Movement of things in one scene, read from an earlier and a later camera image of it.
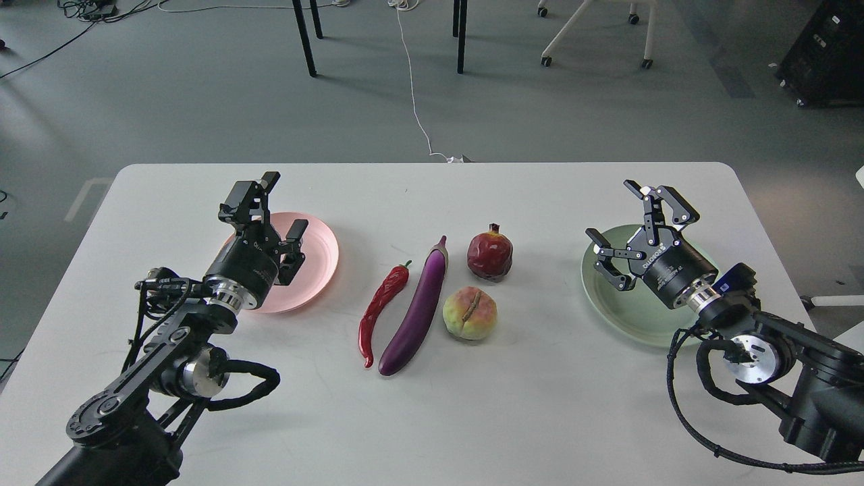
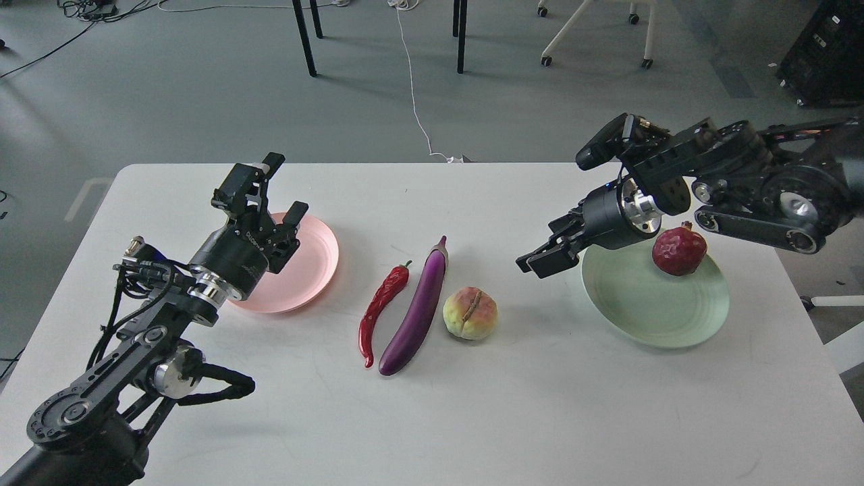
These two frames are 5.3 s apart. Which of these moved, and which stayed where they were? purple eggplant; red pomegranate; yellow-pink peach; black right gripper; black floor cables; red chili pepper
Moved: black right gripper; red pomegranate
Stayed: black floor cables; yellow-pink peach; red chili pepper; purple eggplant
